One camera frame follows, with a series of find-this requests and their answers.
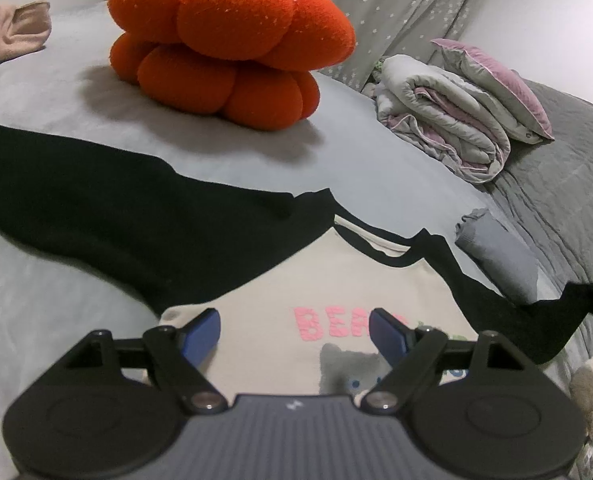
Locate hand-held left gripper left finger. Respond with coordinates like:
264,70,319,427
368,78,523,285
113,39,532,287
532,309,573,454
46,308,227,415

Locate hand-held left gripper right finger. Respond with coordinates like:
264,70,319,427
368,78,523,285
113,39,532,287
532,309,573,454
361,307,552,415

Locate cream sweatshirt with black sleeves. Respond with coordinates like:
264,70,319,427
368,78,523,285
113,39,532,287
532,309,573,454
0,122,593,396

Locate folded grey garment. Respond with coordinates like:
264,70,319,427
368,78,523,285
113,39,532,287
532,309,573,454
455,208,552,306

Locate white plush toy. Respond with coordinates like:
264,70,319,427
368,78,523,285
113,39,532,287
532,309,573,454
569,352,593,441

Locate grey quilted bedspread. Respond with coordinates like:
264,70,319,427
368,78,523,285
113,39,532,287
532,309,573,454
477,80,593,411

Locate grey-blue bed sheet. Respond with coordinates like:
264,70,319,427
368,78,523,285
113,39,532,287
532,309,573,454
0,2,577,480

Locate folded grey and pink quilt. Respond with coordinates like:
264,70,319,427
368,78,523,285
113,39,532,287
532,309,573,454
374,54,511,184

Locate grey and pink pillow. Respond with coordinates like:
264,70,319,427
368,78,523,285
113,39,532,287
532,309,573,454
431,38,555,143

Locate orange pumpkin plush pillow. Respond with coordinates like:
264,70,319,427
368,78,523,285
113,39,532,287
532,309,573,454
107,0,355,133

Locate grey star-print curtain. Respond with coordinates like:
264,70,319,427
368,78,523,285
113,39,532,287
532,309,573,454
276,0,507,93

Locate beige pink cloth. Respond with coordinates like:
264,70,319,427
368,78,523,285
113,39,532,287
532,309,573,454
0,0,52,61

